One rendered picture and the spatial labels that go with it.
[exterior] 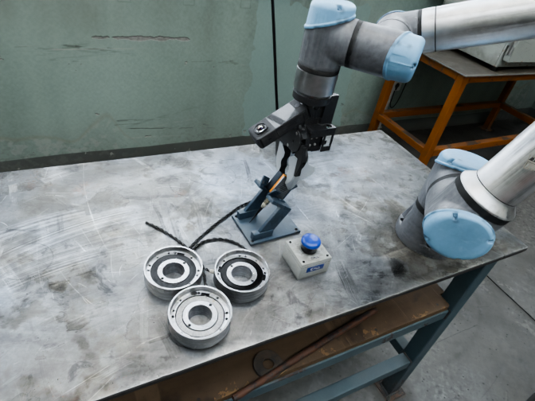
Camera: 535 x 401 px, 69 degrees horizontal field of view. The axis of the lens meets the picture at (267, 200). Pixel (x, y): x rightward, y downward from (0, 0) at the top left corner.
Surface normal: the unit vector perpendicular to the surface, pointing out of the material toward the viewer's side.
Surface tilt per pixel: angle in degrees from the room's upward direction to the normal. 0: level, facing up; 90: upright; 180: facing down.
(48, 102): 90
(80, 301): 0
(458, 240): 97
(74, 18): 90
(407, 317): 0
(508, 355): 0
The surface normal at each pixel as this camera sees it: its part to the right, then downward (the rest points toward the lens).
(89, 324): 0.15, -0.77
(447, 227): -0.40, 0.62
